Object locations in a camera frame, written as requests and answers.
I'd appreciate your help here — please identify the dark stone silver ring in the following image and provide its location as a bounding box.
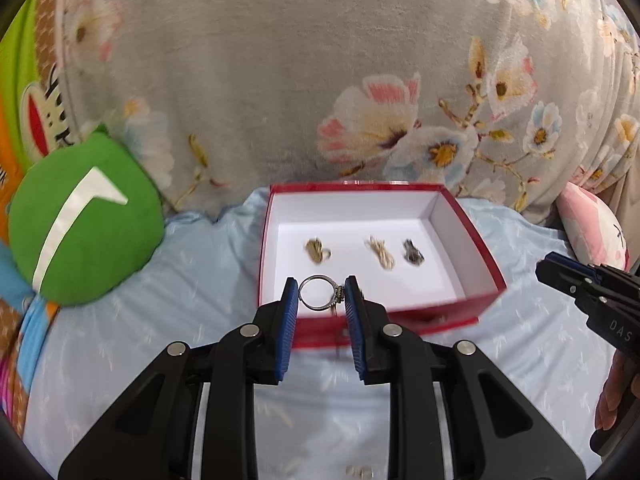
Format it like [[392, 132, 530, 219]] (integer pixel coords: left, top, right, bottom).
[[401, 237, 426, 267]]

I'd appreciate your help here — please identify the grey floral blanket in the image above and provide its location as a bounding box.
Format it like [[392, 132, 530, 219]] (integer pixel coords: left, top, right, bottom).
[[56, 0, 639, 222]]

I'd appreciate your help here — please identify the colourful cartoon blanket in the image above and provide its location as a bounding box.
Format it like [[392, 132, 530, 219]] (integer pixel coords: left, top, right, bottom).
[[1, 0, 70, 436]]

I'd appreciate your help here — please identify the pink flamingo pillow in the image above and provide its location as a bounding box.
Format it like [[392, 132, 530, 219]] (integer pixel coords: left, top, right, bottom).
[[555, 183, 630, 271]]

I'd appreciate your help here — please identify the green plush pillow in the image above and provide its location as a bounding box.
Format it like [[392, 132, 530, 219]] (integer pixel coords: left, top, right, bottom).
[[8, 131, 164, 306]]

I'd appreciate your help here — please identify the red gift box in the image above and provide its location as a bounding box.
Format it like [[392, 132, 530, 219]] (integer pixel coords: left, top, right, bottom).
[[258, 182, 506, 348]]

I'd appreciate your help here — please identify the person right hand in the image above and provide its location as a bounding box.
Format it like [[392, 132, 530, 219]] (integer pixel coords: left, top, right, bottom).
[[594, 350, 640, 430]]

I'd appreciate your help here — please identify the light blue palm bedsheet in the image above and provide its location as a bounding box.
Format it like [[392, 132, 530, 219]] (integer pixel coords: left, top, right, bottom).
[[23, 188, 613, 479]]

